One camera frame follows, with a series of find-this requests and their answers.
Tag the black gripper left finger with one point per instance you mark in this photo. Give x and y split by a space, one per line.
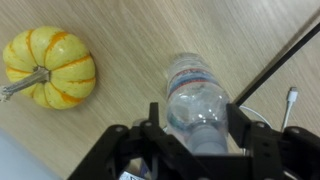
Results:
154 115

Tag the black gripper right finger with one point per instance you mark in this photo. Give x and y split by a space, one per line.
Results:
238 121

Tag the clear plastic water bottle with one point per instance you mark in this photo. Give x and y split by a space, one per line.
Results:
195 100

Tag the yellow orange striped pumpkin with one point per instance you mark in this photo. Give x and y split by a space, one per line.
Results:
63 66

